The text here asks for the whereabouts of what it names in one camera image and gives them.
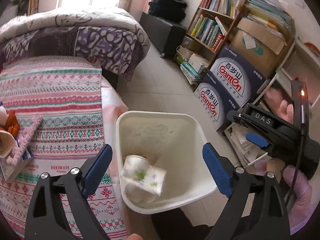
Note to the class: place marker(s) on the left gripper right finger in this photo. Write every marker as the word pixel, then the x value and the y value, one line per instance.
pixel 255 208

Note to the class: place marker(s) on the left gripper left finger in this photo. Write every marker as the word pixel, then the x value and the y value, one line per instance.
pixel 46 218

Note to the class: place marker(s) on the white printed paper cup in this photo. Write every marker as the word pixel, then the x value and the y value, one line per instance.
pixel 138 171

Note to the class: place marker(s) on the torn beige paper cup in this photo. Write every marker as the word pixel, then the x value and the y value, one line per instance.
pixel 7 142

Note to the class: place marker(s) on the pink fuzzy foam puzzle piece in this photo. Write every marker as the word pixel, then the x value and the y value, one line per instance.
pixel 22 141

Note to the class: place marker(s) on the orange peel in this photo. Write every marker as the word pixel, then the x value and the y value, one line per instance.
pixel 12 125

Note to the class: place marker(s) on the white tissue ball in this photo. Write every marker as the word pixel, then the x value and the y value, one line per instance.
pixel 3 115

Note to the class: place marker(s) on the white plastic trash bin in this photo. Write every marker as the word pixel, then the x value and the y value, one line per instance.
pixel 173 142

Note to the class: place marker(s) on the left hand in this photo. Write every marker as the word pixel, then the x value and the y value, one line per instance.
pixel 134 236

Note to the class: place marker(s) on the white paper card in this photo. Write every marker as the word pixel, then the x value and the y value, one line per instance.
pixel 10 172

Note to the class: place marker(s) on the upper Ganten water carton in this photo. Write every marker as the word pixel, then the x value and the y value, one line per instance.
pixel 238 76

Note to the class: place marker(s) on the ganten water carton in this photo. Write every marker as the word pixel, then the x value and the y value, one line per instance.
pixel 215 100
pixel 238 76

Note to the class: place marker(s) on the lower Ganten water carton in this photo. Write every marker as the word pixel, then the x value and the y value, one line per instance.
pixel 215 100

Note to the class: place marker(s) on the striped patterned tablecloth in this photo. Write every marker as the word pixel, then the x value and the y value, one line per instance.
pixel 79 110

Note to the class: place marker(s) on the stack of books on floor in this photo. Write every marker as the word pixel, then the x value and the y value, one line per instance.
pixel 191 64

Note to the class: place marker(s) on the wooden bookshelf with books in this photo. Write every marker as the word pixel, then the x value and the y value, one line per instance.
pixel 213 22

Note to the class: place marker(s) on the black storage bench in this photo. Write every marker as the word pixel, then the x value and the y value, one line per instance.
pixel 165 35

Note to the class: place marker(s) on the pile of black clothes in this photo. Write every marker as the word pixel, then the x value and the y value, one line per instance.
pixel 172 10

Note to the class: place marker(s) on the plaid coat on rack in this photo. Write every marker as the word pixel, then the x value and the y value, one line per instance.
pixel 28 7

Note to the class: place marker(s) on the white wire rack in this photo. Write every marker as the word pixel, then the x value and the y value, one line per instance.
pixel 302 64

